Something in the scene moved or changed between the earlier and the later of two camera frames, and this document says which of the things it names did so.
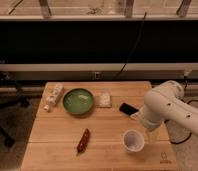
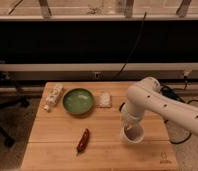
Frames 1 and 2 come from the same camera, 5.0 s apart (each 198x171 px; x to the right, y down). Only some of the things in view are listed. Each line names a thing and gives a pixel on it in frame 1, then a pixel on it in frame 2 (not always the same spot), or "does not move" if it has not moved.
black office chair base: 4,103 does not move
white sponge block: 105,100 does not move
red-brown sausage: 83,142 does not move
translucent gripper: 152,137 to 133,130
